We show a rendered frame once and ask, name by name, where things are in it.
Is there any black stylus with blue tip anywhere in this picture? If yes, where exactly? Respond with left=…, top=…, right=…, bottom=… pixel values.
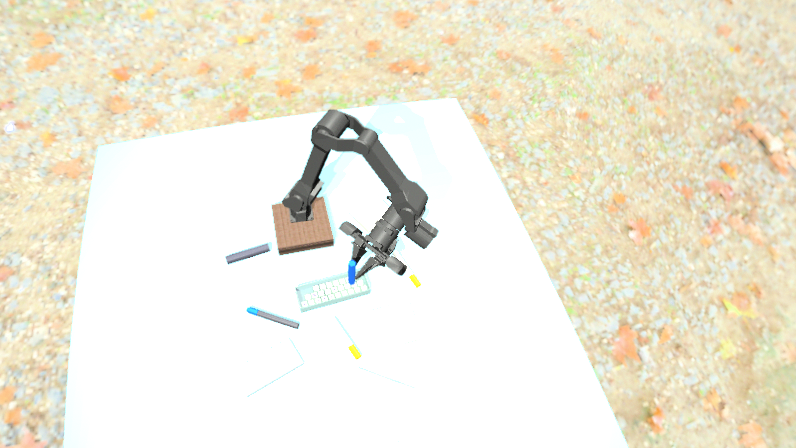
left=246, top=307, right=299, bottom=329

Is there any white keyboard with letter keys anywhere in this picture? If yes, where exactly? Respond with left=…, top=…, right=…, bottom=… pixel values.
left=294, top=273, right=371, bottom=313

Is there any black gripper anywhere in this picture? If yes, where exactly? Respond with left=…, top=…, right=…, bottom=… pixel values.
left=338, top=218, right=407, bottom=280

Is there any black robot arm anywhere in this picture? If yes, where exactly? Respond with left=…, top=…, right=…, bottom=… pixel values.
left=282, top=109, right=439, bottom=249

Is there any blue stylus with white tip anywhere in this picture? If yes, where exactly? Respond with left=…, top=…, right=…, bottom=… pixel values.
left=348, top=260, right=356, bottom=288

